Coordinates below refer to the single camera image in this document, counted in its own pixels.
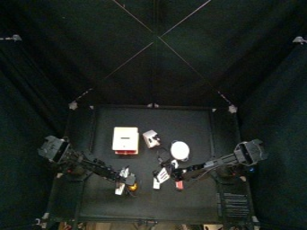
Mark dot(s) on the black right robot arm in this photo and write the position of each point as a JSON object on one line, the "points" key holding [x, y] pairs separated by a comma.
{"points": [[230, 158]]}

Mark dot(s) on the orange toy squash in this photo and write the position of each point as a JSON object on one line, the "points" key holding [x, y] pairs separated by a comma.
{"points": [[132, 187]]}

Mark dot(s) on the white slotted spatula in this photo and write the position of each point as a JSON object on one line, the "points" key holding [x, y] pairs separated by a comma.
{"points": [[162, 175]]}

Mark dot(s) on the cream box with orange lid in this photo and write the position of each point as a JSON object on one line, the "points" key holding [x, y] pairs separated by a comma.
{"points": [[126, 140]]}

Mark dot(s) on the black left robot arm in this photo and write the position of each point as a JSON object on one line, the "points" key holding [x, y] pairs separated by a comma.
{"points": [[80, 161]]}

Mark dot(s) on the white bowl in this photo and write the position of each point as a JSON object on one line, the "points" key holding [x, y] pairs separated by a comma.
{"points": [[179, 150]]}

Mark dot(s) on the small red and white block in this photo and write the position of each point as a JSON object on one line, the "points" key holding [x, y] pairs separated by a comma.
{"points": [[179, 185]]}

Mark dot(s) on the white toy box appliance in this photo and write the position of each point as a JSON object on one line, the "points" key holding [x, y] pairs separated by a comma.
{"points": [[151, 138]]}

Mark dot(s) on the white frame bracket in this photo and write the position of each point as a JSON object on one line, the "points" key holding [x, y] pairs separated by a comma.
{"points": [[72, 105], [16, 37], [151, 105], [232, 108], [299, 39]]}

